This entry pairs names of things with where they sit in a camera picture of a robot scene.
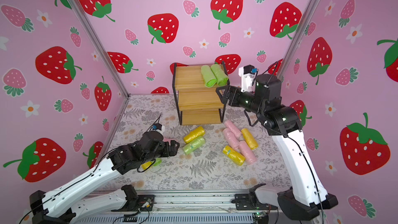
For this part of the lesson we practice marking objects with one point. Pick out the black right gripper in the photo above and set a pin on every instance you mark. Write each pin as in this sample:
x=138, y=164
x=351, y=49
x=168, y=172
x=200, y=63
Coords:
x=231, y=95

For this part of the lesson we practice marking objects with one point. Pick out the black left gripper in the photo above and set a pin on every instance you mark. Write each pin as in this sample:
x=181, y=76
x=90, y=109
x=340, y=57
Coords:
x=168, y=153

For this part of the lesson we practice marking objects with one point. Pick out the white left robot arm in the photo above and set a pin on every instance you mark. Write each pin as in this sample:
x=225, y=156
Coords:
x=68, y=205

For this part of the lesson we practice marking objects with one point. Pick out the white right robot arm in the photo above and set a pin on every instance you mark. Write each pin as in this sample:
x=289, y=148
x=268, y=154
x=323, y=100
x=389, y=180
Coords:
x=307, y=199

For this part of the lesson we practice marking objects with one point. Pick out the pink roll far left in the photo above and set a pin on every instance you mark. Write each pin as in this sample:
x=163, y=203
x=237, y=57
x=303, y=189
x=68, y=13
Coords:
x=167, y=140

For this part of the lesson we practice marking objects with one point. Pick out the pink roll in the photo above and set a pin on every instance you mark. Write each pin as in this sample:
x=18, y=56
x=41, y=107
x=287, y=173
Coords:
x=167, y=140
x=245, y=150
x=231, y=139
x=234, y=129

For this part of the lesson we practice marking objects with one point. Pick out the light green roll with label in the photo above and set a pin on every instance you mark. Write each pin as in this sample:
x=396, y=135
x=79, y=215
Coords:
x=193, y=145

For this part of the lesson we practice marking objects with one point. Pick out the pink roll upper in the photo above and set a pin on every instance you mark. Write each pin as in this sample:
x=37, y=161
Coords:
x=234, y=129

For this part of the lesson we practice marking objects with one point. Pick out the pink roll middle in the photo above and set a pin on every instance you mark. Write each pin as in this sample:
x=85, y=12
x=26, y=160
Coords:
x=231, y=139

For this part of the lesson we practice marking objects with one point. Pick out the yellow roll with teal label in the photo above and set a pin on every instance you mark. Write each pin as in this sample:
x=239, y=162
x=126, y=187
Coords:
x=235, y=156

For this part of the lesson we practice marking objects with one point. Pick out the pink roll lower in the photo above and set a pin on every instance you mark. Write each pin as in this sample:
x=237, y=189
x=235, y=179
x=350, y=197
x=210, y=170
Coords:
x=245, y=150

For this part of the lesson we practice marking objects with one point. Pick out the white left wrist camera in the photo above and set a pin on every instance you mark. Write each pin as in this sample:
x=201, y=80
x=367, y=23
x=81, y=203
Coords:
x=158, y=127

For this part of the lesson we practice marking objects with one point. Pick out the wooden three-tier black-frame shelf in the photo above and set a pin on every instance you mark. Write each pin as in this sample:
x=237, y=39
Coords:
x=195, y=103

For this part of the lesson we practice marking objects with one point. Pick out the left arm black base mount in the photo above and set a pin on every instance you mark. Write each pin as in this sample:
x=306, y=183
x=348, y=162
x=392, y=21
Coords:
x=136, y=203

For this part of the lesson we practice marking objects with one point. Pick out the aluminium front rail frame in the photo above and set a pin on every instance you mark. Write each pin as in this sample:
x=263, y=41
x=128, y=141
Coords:
x=195, y=207

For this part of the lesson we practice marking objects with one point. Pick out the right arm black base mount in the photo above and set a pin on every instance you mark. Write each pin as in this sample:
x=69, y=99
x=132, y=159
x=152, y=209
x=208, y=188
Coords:
x=250, y=202

